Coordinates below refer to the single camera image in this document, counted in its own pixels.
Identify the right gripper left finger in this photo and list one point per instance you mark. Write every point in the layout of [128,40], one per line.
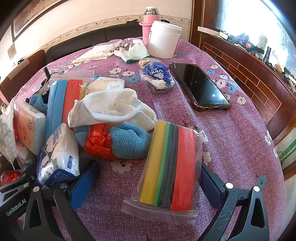
[40,221]

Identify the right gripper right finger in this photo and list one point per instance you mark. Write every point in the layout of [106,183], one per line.
[252,221]

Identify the blue floral tissue pack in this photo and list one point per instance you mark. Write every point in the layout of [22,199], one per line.
[58,161]

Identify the pink tissue pack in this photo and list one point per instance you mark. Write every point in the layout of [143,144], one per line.
[29,125]

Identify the yellow red sponge pack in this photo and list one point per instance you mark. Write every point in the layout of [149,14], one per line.
[169,184]

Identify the small blue cloth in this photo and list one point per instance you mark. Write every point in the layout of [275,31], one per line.
[37,102]

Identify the blue cloth with red bag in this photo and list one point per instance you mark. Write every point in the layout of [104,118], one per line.
[104,141]

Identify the blue red sponge pack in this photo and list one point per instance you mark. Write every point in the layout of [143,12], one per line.
[66,87]

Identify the white towel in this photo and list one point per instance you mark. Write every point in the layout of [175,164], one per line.
[113,107]

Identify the white tissue pack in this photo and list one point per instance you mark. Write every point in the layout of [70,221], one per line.
[105,83]

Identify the white red plastic bag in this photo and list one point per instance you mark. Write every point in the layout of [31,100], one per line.
[7,134]

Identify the brown armchair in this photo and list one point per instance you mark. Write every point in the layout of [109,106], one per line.
[20,75]

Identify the black smartphone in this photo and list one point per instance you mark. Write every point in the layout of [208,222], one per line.
[203,93]

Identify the wooden sideboard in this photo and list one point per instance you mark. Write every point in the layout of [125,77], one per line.
[272,98]

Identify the white paper booklet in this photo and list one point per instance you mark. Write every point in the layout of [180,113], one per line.
[96,53]

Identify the blue white tissue bag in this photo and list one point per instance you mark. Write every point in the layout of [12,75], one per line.
[156,75]

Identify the white work glove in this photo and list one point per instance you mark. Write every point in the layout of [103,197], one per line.
[136,52]

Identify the white plastic jar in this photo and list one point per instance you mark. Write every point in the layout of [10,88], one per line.
[163,39]

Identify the black sofa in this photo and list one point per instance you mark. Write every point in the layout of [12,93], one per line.
[122,31]

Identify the pink thermos bottle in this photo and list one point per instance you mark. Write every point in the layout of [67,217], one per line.
[151,14]

